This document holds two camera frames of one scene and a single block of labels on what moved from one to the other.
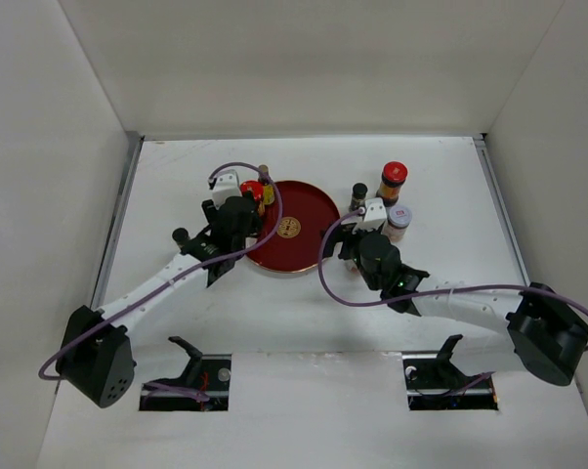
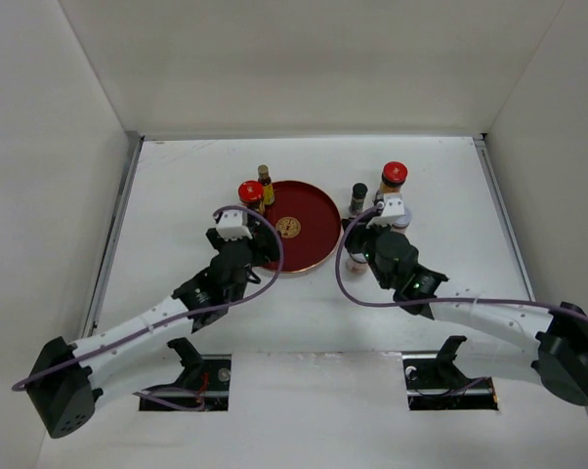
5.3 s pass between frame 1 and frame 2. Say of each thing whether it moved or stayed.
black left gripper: moved
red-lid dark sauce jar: stayed
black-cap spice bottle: stayed
